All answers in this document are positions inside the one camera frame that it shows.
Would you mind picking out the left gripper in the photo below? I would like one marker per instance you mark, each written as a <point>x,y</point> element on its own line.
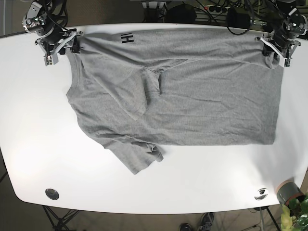
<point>283,40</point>

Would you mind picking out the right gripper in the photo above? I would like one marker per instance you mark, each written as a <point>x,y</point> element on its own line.
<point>49,20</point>

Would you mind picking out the grey printed T-shirt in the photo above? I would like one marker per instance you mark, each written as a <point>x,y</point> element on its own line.
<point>134,91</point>

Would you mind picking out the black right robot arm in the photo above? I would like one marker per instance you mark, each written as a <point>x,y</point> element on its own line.
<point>48,19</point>

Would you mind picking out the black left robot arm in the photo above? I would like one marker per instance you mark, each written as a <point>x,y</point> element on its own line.
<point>240,23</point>

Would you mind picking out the grey plant pot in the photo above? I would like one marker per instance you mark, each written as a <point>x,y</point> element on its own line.
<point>288,191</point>

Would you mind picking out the right metal table grommet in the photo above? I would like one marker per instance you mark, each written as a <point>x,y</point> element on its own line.
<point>261,194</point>

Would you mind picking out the metal table grommet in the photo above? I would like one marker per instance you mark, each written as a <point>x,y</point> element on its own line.
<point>261,194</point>
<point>52,194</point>

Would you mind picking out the left metal table grommet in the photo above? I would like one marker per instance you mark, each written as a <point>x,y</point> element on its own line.
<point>52,194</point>

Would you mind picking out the green potted plant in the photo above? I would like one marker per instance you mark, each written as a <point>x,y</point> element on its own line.
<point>294,217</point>

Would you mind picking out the person's dark shoes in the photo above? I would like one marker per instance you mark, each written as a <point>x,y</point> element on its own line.
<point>205,223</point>

